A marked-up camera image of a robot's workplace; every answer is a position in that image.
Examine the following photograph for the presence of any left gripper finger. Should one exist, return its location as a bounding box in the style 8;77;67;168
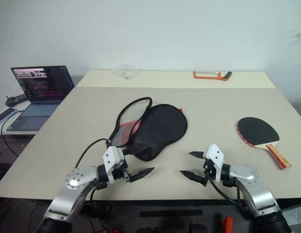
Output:
122;148;138;157
129;166;155;183

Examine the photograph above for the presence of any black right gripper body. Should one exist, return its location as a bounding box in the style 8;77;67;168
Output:
201;157;218;187

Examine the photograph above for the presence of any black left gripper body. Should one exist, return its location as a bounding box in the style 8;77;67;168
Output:
111;162;131;184

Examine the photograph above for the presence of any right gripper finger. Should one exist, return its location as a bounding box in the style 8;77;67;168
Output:
180;170;206;187
189;151;205;160

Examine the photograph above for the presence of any black paddle cover bag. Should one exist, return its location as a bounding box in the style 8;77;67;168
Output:
109;96;189;162

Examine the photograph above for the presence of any table tennis paddle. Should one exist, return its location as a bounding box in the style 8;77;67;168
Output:
237;116;293;171

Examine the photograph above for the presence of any orange clamp object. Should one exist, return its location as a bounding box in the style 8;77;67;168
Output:
221;216;234;233

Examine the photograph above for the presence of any clear plastic container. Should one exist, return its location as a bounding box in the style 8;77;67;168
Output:
113;63;139;81

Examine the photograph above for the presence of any grey plastic sheet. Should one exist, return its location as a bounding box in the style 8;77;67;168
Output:
284;203;301;228

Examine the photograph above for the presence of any open laptop computer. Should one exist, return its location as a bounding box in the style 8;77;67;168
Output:
6;65;76;132

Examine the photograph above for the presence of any black handheld controller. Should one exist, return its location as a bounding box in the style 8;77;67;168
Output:
4;94;29;108

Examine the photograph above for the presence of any black smartphone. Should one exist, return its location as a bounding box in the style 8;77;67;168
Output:
0;108;17;126

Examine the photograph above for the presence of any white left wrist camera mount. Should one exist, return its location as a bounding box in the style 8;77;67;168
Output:
102;145;126;184

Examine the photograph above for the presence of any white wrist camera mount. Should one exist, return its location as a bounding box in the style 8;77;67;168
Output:
102;145;126;184
205;144;225;182

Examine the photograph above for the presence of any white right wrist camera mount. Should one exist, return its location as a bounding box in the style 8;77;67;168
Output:
205;144;225;182

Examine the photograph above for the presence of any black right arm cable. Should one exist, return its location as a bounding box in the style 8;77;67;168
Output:
205;169;253;221

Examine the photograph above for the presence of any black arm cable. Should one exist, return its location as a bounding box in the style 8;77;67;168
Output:
205;169;253;221
74;138;111;170

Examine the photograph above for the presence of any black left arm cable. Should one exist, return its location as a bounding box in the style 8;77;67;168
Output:
74;138;111;170

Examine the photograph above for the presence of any orange frame tool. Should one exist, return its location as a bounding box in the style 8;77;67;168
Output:
192;70;229;81

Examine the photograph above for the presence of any black laptop cable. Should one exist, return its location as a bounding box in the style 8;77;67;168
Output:
0;110;25;157

